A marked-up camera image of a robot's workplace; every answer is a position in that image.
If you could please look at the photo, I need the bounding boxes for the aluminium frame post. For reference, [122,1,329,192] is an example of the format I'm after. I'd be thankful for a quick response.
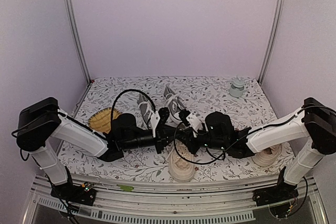
[257,0,285,86]
[64,0,91,84]

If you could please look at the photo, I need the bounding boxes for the green tape piece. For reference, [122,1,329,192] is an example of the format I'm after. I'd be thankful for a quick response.
[118,185,134,192]

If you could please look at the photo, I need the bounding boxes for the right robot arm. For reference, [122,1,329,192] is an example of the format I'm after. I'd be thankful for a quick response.
[176,98,335,201]

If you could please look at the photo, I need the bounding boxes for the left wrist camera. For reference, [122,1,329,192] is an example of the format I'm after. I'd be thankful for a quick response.
[150,107,170,138]

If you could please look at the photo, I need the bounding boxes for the black left camera cable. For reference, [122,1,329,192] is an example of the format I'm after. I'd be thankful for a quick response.
[111,89,155,130]

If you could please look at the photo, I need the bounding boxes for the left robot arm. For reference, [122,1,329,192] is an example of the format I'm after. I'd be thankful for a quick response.
[11,97,175,200]

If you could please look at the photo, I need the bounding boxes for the black right camera cable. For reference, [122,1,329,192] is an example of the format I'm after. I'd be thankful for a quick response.
[173,123,263,166]

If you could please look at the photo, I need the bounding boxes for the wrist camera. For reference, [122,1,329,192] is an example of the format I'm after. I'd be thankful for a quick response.
[179,110,206,137]
[150,107,170,138]

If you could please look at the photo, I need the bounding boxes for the grey sneaker with white laces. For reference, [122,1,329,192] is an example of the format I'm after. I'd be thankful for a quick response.
[137,93,159,129]

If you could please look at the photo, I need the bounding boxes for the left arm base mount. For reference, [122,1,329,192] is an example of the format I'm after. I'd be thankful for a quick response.
[50,182,97,206]

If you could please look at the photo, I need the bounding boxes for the yellow bamboo fan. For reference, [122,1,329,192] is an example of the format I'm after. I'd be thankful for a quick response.
[88,107,122,133]

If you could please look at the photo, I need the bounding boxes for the aluminium front rail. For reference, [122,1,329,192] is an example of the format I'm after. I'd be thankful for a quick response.
[22,174,329,224]

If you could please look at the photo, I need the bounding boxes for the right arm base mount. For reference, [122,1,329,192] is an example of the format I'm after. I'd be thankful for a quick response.
[252,167,299,206]

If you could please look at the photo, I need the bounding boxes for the beige sneaker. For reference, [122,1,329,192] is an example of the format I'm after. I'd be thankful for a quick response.
[252,144,282,167]
[167,140,195,183]

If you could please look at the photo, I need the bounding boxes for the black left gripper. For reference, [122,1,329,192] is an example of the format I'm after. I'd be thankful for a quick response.
[122,126,184,155]

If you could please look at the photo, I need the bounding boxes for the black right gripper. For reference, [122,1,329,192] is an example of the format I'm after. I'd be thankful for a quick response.
[178,127,228,154]

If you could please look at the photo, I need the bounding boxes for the black camera cable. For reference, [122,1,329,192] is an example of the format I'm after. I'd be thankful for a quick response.
[173,123,263,166]
[111,89,155,130]

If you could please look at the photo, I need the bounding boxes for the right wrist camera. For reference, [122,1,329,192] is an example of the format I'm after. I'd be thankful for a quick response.
[179,110,206,137]

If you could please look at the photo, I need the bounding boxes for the right aluminium frame post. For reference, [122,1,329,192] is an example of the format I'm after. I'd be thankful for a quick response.
[257,0,285,86]

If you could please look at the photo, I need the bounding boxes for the left aluminium frame post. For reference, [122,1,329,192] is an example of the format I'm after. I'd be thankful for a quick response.
[64,0,91,84]

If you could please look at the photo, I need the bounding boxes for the floral patterned table mat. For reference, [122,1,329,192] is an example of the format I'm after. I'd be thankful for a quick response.
[58,77,294,183]

